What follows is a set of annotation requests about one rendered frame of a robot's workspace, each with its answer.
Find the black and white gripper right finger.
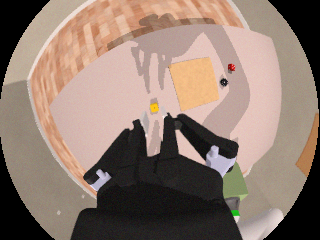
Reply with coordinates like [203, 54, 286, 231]
[156, 106, 239, 187]

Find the red die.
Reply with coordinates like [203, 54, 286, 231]
[228, 64, 235, 71]

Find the black die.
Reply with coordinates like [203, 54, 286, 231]
[220, 78, 228, 87]

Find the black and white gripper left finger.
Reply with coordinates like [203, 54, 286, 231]
[83, 111, 150, 192]

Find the yellow die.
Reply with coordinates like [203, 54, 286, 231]
[150, 103, 159, 112]

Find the tan flat mat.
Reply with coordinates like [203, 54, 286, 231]
[168, 57, 219, 111]

